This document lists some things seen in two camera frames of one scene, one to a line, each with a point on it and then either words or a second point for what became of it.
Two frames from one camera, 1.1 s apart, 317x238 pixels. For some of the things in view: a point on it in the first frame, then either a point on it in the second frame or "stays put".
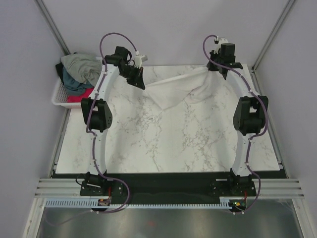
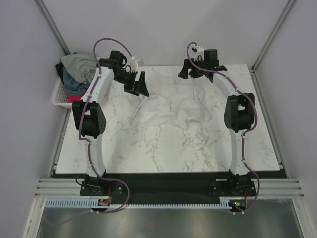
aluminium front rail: [265, 188] stays put
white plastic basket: [60, 96] stays put
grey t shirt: [84, 68] stays put
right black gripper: [210, 66] → [184, 73]
